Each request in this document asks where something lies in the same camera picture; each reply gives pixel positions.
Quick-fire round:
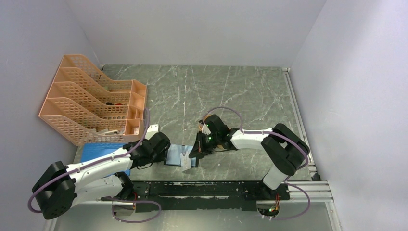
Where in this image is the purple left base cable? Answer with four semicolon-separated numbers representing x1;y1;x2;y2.
101;196;162;224

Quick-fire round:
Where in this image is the black leather card holder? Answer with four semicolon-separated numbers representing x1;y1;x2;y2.
164;144;199;168

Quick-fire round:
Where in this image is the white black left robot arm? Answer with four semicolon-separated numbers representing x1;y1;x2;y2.
28;132;171;220

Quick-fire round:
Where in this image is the orange oval tray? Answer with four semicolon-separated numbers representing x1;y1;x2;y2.
198;115;232;152

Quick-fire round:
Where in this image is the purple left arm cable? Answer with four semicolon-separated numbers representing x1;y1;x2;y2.
27;107;151;214

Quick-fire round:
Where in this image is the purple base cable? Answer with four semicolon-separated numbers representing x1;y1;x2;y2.
259;181;311;221
101;196;162;224

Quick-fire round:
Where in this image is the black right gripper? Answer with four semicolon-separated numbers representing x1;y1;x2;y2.
189;130;220;158

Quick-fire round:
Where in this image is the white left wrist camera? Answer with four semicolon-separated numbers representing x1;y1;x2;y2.
145;124;160;139

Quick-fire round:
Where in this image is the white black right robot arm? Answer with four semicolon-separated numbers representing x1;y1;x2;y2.
189;115;310;199

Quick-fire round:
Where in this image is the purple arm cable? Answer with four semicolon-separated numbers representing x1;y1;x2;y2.
201;106;310;181
27;107;151;214

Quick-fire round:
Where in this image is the orange mesh file organizer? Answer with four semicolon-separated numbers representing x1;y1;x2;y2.
38;54;147;146

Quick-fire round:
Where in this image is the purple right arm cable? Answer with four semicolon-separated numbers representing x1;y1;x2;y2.
201;106;310;181

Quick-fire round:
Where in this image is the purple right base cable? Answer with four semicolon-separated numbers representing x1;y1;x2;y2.
259;181;311;221

